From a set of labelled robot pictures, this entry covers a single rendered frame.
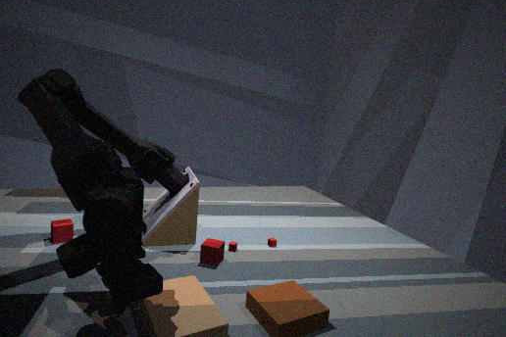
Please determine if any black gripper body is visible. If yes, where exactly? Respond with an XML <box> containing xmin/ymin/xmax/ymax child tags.
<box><xmin>100</xmin><ymin>218</ymin><xmax>163</xmax><ymax>305</ymax></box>

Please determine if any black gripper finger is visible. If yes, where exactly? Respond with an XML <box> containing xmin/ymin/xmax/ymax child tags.
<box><xmin>101</xmin><ymin>275</ymin><xmax>128</xmax><ymax>315</ymax></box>
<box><xmin>95</xmin><ymin>265</ymin><xmax>114</xmax><ymax>307</ymax></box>

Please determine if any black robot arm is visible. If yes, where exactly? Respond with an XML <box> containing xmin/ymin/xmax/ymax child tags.
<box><xmin>17</xmin><ymin>69</ymin><xmax>189</xmax><ymax>278</ymax></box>

